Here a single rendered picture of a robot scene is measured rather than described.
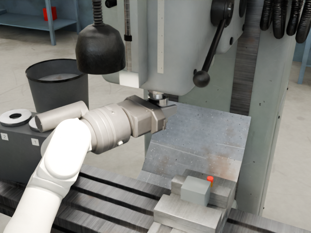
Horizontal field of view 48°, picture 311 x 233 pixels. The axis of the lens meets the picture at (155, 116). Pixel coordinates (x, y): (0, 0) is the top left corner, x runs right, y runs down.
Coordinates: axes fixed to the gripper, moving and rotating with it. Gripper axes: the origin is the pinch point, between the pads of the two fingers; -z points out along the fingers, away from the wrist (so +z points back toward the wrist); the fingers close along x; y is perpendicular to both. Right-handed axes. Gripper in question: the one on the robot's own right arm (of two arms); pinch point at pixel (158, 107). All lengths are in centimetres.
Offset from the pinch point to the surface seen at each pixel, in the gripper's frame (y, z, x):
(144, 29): -20.5, 8.9, -6.3
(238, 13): -18.7, -21.5, -3.1
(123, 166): 123, -75, 124
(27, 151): 20.5, 20.1, 33.5
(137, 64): -14.8, 11.0, -6.9
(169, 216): 22.6, 4.7, -9.9
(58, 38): 121, -196, 468
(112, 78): -9.4, 10.7, 1.6
